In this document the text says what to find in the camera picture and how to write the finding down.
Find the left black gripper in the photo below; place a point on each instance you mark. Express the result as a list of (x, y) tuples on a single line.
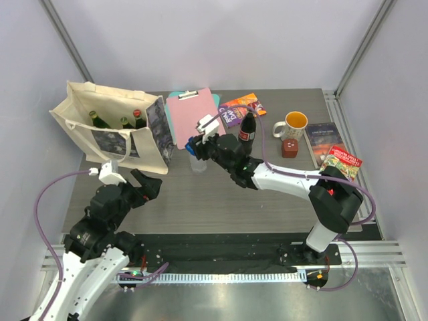
[(150, 187)]

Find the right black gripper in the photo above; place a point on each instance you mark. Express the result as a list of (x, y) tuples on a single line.
[(198, 146)]

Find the Pocari Sweat plastic bottle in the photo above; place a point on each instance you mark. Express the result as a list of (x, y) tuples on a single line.
[(199, 168)]

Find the Coca-Cola glass bottle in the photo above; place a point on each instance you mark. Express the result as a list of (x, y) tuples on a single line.
[(140, 122), (247, 132)]

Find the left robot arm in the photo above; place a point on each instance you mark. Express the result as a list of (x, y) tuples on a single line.
[(94, 250)]

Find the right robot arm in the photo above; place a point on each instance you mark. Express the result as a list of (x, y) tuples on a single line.
[(333, 198)]

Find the canvas tote bag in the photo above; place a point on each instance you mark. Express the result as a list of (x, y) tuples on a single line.
[(148, 149)]

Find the pink clipboard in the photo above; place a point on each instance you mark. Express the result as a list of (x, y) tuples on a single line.
[(186, 110)]

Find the Roald Dahl book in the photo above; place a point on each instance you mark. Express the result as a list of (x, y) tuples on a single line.
[(232, 113)]

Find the teal clipboard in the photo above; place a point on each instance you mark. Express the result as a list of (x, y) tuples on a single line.
[(216, 98)]

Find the green glass bottle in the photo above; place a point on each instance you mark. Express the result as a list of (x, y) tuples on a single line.
[(126, 124), (97, 121)]

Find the brown red cube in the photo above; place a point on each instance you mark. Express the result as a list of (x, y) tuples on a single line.
[(290, 148)]

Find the white mug orange inside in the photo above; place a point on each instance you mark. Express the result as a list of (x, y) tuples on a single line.
[(292, 127)]

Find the dark purple book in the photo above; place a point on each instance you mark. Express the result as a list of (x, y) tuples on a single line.
[(320, 139)]

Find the red Treehouse book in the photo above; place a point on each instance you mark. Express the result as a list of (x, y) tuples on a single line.
[(346, 163)]

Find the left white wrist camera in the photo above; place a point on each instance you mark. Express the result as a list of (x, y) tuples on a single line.
[(108, 173)]

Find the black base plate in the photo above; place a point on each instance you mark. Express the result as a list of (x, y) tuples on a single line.
[(287, 249)]

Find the slotted cable duct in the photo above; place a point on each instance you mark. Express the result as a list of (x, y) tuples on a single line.
[(299, 276)]

